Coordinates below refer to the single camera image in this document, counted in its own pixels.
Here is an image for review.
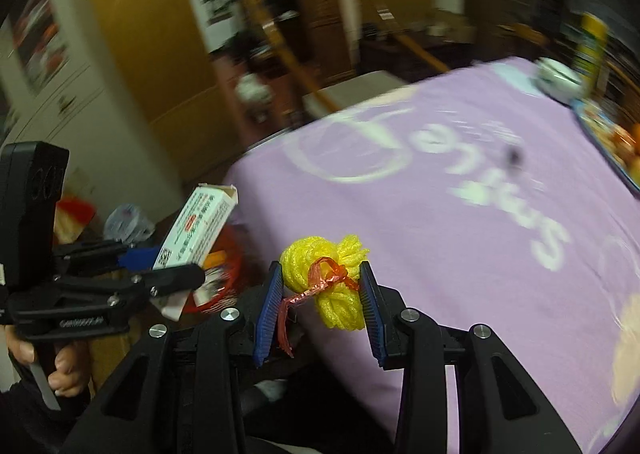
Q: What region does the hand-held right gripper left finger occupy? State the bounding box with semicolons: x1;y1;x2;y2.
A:
60;261;285;454

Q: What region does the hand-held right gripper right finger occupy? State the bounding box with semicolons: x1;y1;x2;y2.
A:
357;261;583;454

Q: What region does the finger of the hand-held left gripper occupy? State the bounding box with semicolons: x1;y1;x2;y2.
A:
52;263;207;306
55;240;162;272

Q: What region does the yellow foam net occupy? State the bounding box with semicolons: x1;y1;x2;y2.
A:
279;235;371;332

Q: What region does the red plastic basket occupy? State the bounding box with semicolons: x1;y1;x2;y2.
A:
182;224;246;317

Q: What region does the small white cardboard box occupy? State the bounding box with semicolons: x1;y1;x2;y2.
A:
151;184;240;271

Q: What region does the red plastic strip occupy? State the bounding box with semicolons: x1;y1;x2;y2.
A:
276;256;361;359

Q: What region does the person's left forearm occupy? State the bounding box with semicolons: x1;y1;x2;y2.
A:
0;379;66;454

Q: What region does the person's left hand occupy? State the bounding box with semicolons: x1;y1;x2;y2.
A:
5;324;93;397

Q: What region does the white plastic bag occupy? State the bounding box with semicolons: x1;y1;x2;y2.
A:
102;204;156;247

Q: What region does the purple printed tablecloth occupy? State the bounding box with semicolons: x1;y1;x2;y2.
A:
222;56;640;454

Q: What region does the white metal cabinet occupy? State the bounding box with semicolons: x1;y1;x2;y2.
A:
0;0;186;215

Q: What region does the white seat cushion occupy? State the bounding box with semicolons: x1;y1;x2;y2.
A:
305;69;406;125

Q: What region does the wooden armchair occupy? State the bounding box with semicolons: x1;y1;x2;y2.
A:
230;0;451;115

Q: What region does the blue fruit plate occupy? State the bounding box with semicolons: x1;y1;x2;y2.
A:
570;99;640;197

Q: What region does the white ceramic lidded pot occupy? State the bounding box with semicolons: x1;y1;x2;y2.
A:
535;58;583;102

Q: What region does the yellow tall canister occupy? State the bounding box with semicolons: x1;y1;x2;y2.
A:
572;11;608;100

